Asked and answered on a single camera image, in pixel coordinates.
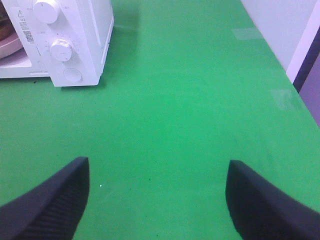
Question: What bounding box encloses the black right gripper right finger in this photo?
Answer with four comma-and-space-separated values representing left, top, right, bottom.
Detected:
225, 160, 320, 240

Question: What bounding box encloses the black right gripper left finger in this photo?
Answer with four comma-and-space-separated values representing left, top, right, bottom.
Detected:
0, 156, 90, 240

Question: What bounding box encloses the round white door button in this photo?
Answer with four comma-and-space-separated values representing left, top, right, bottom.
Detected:
63, 68, 83, 83

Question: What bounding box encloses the white microwave knob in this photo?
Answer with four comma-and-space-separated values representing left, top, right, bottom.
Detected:
49, 39, 73, 62
33, 0, 61, 24

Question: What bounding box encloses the white microwave oven body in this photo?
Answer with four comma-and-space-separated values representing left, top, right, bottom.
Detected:
0, 0, 114, 87

